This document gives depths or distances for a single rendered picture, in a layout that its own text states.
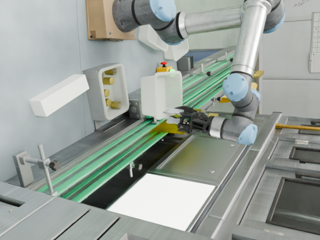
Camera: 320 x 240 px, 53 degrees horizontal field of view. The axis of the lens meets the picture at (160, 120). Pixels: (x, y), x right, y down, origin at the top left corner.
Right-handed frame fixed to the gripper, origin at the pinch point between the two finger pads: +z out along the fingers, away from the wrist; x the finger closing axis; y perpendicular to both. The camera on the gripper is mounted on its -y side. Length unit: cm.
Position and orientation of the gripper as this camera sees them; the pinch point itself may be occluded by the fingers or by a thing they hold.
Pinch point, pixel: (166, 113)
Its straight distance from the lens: 125.9
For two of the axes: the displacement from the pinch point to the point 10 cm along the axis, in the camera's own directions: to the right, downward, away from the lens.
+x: -0.9, 9.6, 2.8
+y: -5.0, 2.0, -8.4
